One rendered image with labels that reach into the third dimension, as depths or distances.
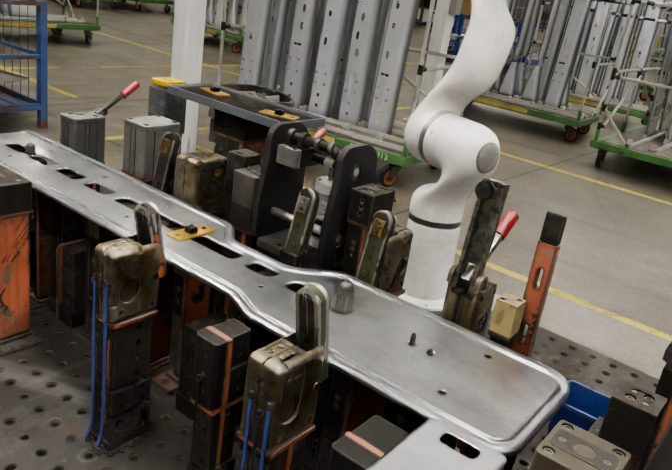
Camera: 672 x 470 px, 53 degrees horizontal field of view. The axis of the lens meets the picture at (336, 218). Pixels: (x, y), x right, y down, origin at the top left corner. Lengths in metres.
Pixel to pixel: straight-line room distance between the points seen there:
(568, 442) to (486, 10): 0.95
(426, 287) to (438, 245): 0.10
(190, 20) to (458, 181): 3.72
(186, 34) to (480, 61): 3.67
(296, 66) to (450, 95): 4.47
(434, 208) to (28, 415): 0.87
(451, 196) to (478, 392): 0.64
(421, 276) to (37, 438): 0.82
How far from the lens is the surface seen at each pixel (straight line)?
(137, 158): 1.51
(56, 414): 1.29
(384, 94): 5.45
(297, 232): 1.21
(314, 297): 0.80
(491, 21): 1.46
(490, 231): 1.02
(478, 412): 0.86
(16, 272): 1.42
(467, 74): 1.45
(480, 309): 1.07
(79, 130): 1.71
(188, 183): 1.39
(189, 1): 4.93
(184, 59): 4.98
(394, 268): 1.17
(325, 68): 5.74
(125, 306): 1.07
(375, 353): 0.93
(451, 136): 1.41
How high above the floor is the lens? 1.47
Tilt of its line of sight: 20 degrees down
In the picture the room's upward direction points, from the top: 9 degrees clockwise
